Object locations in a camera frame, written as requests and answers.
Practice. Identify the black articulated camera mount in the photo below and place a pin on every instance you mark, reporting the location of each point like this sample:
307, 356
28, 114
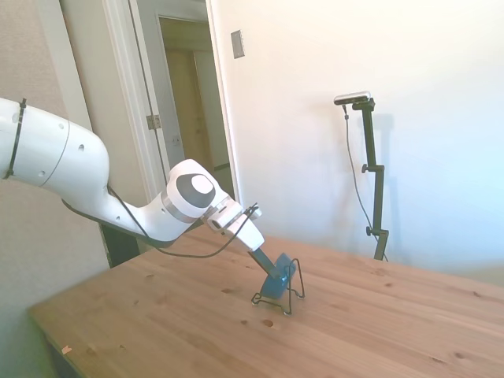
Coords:
372, 145

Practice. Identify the white door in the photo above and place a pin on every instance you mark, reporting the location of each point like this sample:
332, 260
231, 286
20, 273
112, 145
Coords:
220, 78

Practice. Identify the white door frame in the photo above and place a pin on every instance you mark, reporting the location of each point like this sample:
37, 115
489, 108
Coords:
126, 78

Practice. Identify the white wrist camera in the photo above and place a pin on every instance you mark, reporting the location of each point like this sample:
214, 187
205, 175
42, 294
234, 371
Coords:
219, 224

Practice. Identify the metal door hinge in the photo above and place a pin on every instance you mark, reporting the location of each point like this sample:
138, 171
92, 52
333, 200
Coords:
154, 121

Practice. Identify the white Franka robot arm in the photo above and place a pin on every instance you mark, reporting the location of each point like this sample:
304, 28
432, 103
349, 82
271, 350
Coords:
59, 149

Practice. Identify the grey stereo camera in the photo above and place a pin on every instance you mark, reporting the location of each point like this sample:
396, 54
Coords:
352, 97

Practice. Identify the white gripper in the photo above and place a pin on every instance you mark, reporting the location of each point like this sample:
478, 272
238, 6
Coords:
249, 234

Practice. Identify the grey wall switch plate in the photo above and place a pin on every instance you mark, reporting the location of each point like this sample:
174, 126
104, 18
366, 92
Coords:
238, 44

